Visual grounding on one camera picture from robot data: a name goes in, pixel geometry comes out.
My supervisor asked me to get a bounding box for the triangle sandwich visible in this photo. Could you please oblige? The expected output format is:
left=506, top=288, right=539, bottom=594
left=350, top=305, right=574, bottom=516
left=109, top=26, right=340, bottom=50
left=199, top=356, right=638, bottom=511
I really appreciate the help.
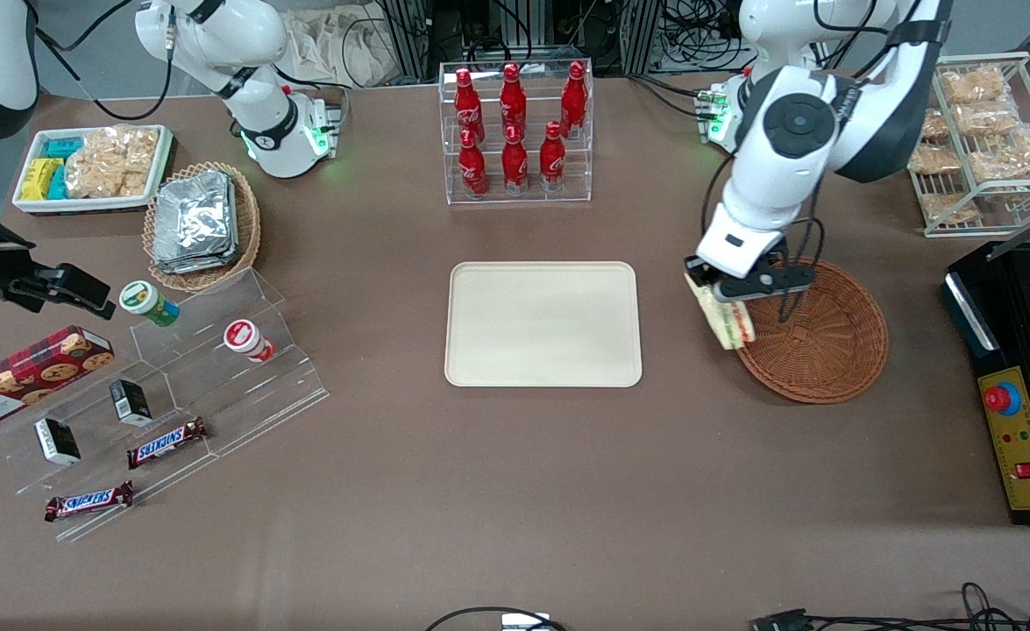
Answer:
left=684, top=272, right=757, bottom=351

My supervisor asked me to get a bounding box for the white rectangular snack tray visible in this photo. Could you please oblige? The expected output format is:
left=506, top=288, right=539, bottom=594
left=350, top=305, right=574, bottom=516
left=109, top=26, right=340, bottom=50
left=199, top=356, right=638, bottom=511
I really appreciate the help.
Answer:
left=12, top=125, right=174, bottom=216

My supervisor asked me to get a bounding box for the brown round wicker basket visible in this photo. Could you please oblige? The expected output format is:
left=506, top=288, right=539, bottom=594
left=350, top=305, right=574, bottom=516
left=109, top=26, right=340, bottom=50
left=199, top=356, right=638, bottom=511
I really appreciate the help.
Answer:
left=734, top=256, right=889, bottom=405

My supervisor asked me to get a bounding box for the beige plastic serving tray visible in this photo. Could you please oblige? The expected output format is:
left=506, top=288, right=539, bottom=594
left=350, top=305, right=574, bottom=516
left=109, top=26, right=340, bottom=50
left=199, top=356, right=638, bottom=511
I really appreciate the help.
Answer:
left=444, top=261, right=643, bottom=388

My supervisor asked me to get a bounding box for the tan oval wicker basket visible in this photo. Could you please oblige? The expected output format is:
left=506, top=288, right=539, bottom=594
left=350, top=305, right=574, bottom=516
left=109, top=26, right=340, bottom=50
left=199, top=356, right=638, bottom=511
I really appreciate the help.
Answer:
left=143, top=161, right=262, bottom=294

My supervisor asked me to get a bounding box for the green lidded snack cup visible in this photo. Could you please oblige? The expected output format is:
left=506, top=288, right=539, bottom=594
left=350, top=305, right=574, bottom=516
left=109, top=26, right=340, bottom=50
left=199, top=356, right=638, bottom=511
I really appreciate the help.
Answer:
left=118, top=280, right=181, bottom=329

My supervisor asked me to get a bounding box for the red tartan cookie box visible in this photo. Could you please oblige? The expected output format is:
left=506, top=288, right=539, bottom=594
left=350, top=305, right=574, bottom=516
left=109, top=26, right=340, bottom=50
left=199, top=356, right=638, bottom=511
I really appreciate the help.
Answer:
left=0, top=325, right=116, bottom=434

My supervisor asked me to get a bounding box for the yellow snack packet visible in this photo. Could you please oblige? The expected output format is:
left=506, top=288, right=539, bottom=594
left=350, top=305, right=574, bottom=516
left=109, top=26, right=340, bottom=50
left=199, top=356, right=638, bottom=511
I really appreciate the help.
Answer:
left=21, top=158, right=64, bottom=202

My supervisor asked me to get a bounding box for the small black carton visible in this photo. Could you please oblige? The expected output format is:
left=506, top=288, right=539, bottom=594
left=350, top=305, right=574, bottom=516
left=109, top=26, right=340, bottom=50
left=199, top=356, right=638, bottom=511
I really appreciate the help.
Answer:
left=109, top=379, right=153, bottom=428
left=33, top=418, right=82, bottom=467

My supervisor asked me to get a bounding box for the clear bag of crackers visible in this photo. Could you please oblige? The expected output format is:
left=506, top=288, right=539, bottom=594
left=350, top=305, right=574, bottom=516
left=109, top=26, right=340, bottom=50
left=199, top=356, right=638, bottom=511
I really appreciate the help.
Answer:
left=64, top=125, right=161, bottom=199

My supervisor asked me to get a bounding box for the silver foil packet stack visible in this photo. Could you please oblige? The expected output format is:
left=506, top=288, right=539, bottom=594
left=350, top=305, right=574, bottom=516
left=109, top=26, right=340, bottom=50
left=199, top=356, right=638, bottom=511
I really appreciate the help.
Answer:
left=153, top=170, right=241, bottom=275

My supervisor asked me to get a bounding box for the red lidded snack cup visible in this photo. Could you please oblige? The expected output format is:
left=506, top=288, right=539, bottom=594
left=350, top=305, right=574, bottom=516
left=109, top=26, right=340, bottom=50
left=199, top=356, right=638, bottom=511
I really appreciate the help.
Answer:
left=223, top=319, right=276, bottom=364

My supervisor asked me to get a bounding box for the brown snickers bar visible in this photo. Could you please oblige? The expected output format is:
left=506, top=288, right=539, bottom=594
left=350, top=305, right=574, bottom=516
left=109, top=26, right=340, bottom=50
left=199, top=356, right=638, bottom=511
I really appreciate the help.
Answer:
left=45, top=480, right=135, bottom=523
left=126, top=417, right=209, bottom=470

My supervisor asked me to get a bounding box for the red cola bottle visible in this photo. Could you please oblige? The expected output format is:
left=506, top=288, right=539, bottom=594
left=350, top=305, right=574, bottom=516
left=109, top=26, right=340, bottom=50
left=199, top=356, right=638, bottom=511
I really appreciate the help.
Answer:
left=499, top=63, right=528, bottom=137
left=538, top=121, right=567, bottom=192
left=458, top=129, right=489, bottom=198
left=501, top=125, right=530, bottom=195
left=560, top=61, right=588, bottom=139
left=453, top=68, right=485, bottom=145

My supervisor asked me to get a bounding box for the clear acrylic bottle rack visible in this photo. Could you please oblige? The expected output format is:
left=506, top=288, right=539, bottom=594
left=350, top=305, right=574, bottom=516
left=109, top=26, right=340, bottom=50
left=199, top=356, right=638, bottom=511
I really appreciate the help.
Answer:
left=438, top=60, right=594, bottom=205

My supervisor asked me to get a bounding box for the clear acrylic stepped display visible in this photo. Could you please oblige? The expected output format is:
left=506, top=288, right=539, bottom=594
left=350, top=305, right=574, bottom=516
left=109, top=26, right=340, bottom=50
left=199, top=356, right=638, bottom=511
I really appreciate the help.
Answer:
left=0, top=267, right=331, bottom=542

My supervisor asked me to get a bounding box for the black control box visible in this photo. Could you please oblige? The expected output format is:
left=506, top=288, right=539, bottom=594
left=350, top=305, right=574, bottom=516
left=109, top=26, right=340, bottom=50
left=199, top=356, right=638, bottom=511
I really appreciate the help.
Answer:
left=942, top=239, right=1030, bottom=527

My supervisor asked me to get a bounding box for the red emergency stop button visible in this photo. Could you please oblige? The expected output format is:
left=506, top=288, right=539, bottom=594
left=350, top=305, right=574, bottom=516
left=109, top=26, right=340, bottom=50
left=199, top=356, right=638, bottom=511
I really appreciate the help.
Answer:
left=984, top=383, right=1023, bottom=418

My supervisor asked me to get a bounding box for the beige cloth bag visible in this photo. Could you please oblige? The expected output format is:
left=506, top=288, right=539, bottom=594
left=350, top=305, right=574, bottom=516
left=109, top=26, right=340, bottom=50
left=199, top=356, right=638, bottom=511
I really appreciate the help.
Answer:
left=281, top=7, right=403, bottom=89

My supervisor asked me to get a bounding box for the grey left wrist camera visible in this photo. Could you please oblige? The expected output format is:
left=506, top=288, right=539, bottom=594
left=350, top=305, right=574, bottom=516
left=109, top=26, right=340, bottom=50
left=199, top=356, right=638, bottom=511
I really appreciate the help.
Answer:
left=714, top=261, right=819, bottom=304

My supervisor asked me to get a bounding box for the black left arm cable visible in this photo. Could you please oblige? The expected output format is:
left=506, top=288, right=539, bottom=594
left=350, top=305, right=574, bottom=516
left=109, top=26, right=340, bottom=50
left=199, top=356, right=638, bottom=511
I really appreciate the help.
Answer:
left=701, top=0, right=910, bottom=323

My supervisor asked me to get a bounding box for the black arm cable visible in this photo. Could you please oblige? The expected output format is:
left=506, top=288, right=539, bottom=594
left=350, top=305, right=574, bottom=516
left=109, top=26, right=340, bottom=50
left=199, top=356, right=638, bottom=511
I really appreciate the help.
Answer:
left=34, top=0, right=175, bottom=122
left=701, top=0, right=910, bottom=323

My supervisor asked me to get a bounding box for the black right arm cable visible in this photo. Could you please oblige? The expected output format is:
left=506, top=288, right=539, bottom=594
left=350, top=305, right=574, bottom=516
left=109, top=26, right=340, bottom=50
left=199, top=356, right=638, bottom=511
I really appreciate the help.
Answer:
left=34, top=0, right=175, bottom=122

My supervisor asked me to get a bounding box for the white wire bread rack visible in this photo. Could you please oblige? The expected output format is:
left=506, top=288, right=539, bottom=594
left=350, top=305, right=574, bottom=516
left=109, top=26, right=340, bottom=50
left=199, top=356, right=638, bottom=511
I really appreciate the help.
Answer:
left=907, top=51, right=1030, bottom=239

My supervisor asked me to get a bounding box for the black cable with connector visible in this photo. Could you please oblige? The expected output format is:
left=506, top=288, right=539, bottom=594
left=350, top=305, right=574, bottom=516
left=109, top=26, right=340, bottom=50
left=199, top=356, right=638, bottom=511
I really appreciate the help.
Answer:
left=749, top=582, right=1030, bottom=631

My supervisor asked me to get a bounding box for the black looped floor cable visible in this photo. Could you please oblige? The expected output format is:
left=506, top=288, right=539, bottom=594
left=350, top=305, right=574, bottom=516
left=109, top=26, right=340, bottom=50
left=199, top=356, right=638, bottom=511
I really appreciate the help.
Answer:
left=425, top=606, right=568, bottom=631

